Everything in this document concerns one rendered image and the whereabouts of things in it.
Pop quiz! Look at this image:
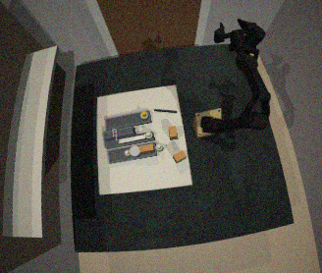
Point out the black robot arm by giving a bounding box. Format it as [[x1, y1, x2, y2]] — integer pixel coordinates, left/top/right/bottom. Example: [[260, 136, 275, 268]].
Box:
[[200, 26, 271, 135]]

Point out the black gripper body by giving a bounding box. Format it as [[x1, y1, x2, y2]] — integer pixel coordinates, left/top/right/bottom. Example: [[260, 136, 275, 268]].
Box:
[[214, 23, 257, 46]]

